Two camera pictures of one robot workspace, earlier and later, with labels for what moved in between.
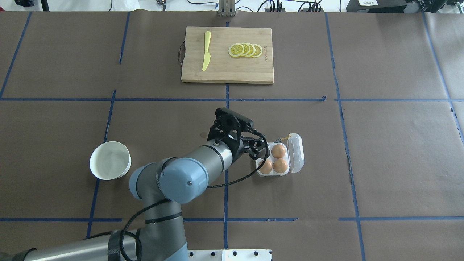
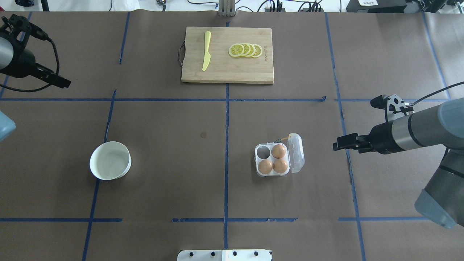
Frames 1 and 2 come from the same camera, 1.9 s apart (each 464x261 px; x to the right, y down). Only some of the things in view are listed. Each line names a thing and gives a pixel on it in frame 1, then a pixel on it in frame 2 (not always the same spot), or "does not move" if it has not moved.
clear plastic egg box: [283, 157] does not move
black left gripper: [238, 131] to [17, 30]
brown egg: [278, 151] does not move
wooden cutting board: [222, 67] does not move
